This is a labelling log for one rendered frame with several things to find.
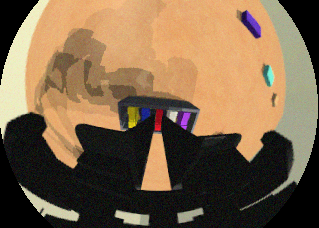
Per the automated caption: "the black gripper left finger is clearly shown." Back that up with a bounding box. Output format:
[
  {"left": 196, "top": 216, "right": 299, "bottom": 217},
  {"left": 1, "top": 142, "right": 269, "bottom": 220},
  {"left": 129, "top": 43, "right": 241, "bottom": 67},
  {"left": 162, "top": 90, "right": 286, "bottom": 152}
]
[{"left": 75, "top": 115, "right": 155, "bottom": 189}]

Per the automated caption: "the tan rectangular block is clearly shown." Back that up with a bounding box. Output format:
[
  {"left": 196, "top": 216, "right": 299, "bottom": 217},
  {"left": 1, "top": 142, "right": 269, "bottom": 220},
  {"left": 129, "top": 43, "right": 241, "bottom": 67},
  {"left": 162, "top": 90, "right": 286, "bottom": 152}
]
[{"left": 272, "top": 93, "right": 278, "bottom": 108}]

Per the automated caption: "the turquoise rectangular block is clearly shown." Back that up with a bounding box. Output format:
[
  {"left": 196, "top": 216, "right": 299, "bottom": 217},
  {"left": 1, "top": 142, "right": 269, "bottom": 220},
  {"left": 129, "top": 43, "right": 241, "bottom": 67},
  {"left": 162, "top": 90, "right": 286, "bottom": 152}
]
[{"left": 263, "top": 64, "right": 274, "bottom": 86}]

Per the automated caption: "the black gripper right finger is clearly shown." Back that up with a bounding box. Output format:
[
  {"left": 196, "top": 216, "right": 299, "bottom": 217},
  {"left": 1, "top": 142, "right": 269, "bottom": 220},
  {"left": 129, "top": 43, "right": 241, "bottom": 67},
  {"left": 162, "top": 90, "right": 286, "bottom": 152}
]
[{"left": 160, "top": 115, "right": 242, "bottom": 191}]

